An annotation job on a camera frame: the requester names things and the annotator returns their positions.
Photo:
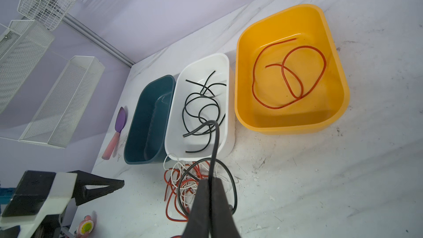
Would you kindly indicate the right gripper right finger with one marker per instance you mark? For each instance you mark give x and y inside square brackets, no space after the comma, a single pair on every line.
[221,221]

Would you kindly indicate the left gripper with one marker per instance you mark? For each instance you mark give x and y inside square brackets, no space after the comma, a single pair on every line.
[88,187]

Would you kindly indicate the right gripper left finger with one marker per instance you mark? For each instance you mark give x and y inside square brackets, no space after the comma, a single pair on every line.
[198,219]

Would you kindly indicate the small pink toy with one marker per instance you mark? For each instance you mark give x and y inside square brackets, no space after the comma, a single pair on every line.
[85,227]

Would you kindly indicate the teal plastic bin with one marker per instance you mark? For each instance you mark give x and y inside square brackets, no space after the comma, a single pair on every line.
[145,141]

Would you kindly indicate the purple pink spatula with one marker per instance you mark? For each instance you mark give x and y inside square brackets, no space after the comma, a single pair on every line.
[119,125]

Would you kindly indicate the white plastic bin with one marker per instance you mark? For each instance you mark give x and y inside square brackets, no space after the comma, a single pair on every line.
[202,110]

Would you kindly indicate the white mesh two-tier shelf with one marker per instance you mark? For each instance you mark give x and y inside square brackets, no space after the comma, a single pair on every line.
[43,95]

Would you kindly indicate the yellow plastic bin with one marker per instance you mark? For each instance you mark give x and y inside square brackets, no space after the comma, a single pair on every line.
[289,78]

